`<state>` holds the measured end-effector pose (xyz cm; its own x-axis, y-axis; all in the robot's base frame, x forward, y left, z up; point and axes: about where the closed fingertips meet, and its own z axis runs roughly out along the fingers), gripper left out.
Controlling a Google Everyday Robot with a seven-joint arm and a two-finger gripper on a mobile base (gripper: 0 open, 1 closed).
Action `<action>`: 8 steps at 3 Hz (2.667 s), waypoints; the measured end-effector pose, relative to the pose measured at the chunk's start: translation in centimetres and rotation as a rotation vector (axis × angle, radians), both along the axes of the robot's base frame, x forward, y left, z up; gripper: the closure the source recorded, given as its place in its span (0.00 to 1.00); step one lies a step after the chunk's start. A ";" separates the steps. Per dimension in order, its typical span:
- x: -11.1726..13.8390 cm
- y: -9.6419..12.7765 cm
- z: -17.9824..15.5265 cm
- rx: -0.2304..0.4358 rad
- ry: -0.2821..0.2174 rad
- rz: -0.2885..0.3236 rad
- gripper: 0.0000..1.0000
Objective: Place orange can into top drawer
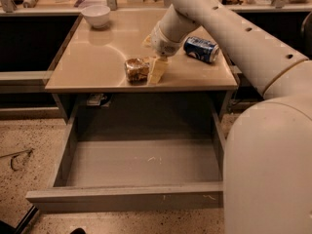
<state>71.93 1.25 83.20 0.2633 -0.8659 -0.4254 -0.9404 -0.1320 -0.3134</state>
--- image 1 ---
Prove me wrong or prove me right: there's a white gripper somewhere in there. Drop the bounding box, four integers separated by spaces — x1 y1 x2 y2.
142 20 182 85

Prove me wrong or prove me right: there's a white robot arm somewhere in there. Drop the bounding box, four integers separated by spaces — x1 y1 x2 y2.
150 0 312 234

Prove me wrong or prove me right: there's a blue soda can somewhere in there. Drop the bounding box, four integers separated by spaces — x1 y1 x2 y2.
183 36 219 63

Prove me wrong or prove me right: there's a grey drawer cabinet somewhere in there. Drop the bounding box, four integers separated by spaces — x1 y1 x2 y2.
46 9 237 118

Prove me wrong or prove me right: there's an open grey top drawer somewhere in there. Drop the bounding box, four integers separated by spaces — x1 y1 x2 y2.
26 94 224 213

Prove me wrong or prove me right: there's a white bowl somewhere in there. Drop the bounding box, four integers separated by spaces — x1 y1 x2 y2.
81 5 110 28

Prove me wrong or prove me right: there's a white label tag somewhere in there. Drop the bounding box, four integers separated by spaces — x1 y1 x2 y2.
87 94 103 106

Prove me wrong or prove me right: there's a black base bottom left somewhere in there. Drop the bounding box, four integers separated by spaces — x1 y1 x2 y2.
0 206 38 234

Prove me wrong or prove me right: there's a cable on floor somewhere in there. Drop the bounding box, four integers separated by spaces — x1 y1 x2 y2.
0 148 35 173

